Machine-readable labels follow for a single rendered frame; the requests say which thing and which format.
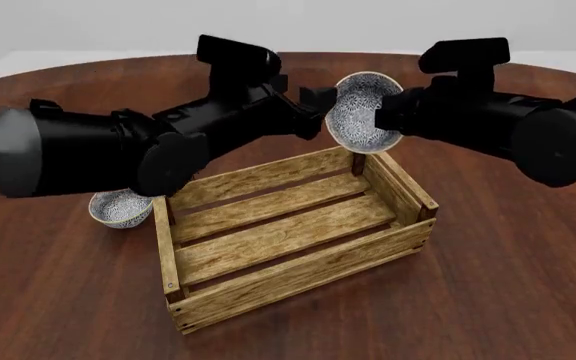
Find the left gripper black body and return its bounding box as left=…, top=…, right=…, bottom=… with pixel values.
left=265, top=84, right=326, bottom=141

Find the wooden slat tray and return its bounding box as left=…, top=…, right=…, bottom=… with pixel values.
left=151, top=144, right=441, bottom=336

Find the small blue patterned bowl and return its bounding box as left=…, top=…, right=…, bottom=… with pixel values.
left=88, top=187, right=156, bottom=231

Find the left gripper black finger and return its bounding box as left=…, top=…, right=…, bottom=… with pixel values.
left=299, top=86, right=338, bottom=105

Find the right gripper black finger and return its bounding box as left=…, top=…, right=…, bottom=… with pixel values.
left=374, top=93, right=405, bottom=134

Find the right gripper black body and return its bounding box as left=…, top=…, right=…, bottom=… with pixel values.
left=396, top=87, right=438, bottom=138

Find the large blue patterned bowl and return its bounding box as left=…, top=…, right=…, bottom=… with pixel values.
left=324, top=71, right=405, bottom=156

